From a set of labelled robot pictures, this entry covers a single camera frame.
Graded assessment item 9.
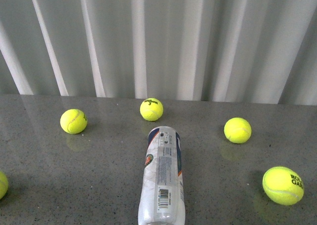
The white pleated curtain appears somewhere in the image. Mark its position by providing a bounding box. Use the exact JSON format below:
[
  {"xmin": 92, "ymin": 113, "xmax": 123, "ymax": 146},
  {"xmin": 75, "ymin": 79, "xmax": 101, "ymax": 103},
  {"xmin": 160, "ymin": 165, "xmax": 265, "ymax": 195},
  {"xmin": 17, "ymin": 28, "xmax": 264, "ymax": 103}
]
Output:
[{"xmin": 0, "ymin": 0, "xmax": 317, "ymax": 105}]

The clear plastic tennis ball can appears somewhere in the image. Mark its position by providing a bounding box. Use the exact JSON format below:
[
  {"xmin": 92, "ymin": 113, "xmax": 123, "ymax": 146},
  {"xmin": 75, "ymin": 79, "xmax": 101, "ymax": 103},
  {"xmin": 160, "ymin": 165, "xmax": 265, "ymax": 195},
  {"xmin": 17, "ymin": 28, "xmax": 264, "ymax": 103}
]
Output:
[{"xmin": 138, "ymin": 126, "xmax": 186, "ymax": 225}]

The Wilson 3 tennis ball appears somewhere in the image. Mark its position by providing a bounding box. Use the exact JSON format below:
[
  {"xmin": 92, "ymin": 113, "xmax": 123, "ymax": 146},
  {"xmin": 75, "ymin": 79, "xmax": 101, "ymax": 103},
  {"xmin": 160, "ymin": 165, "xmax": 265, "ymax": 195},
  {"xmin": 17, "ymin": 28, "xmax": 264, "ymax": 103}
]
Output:
[{"xmin": 140, "ymin": 98, "xmax": 163, "ymax": 121}]

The far right tennis ball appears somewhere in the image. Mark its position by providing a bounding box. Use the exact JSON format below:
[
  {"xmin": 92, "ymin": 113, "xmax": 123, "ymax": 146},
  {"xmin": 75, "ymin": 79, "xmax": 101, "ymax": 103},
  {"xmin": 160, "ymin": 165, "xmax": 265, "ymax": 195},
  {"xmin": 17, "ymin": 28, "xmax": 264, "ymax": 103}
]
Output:
[{"xmin": 224, "ymin": 117, "xmax": 252, "ymax": 144}]

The far left tennis ball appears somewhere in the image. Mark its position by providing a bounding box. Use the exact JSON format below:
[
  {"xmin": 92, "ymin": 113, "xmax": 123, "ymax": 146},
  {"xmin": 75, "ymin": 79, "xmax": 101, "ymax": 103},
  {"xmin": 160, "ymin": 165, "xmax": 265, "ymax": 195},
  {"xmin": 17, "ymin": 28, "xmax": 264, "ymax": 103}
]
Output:
[{"xmin": 60, "ymin": 109, "xmax": 88, "ymax": 134}]

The near left edge tennis ball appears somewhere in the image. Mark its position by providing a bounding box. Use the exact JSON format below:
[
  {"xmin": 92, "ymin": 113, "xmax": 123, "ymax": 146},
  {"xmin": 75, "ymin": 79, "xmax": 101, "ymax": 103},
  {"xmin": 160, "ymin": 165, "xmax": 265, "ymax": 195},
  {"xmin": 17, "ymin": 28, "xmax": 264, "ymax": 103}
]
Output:
[{"xmin": 0, "ymin": 171, "xmax": 8, "ymax": 199}]

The Roland Garros tennis ball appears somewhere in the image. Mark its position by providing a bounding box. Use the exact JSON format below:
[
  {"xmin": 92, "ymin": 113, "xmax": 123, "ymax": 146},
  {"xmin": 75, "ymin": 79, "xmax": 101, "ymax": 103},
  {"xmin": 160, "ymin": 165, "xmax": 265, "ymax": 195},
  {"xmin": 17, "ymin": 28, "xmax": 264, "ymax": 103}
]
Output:
[{"xmin": 262, "ymin": 166, "xmax": 305, "ymax": 206}]

